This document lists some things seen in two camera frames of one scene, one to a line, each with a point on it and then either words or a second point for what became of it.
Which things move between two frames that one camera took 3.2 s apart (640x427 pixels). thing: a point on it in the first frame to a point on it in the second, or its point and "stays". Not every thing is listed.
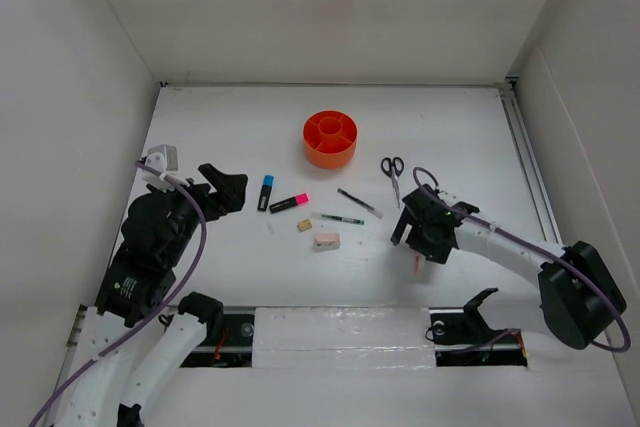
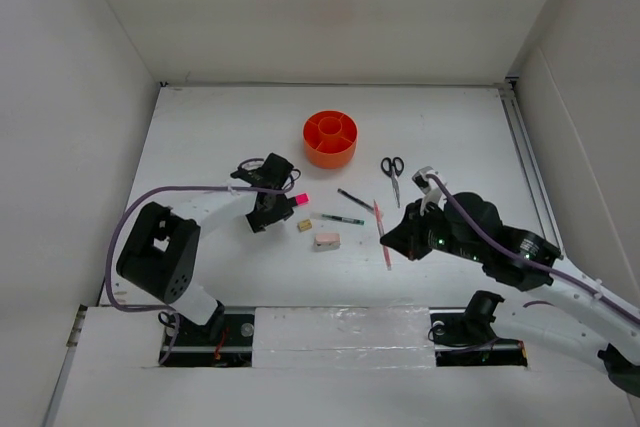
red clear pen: x=416 y=264 to x=381 y=234
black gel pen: x=365 y=206 stays
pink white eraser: x=326 y=242 stays
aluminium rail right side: x=518 y=128 stays
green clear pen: x=349 y=220 stays
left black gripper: x=229 y=195 to x=280 y=212
